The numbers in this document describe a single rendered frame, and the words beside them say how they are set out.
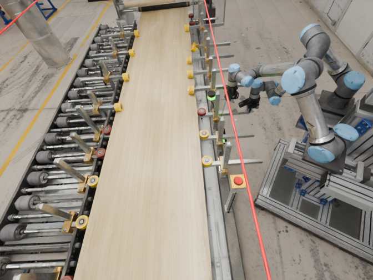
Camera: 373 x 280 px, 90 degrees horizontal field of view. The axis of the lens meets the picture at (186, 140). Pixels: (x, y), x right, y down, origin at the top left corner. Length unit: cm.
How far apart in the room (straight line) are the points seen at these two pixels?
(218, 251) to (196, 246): 32
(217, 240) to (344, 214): 130
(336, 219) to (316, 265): 46
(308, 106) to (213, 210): 96
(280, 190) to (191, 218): 117
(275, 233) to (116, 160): 168
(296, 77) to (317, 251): 175
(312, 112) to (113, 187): 129
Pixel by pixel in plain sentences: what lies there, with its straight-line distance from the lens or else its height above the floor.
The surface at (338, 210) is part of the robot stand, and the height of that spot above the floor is 21.
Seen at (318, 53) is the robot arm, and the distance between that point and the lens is 139.
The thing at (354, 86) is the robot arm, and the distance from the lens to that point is 167.
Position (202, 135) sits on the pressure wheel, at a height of 91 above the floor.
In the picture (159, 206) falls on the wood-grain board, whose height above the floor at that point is 90.
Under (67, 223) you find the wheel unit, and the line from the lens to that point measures 157.
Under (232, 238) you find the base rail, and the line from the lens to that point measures 144.
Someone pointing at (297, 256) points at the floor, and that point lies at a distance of 229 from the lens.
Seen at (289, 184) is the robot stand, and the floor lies 21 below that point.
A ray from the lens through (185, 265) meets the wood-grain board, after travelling 122.
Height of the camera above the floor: 212
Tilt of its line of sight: 55 degrees down
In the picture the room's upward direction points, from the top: 8 degrees counter-clockwise
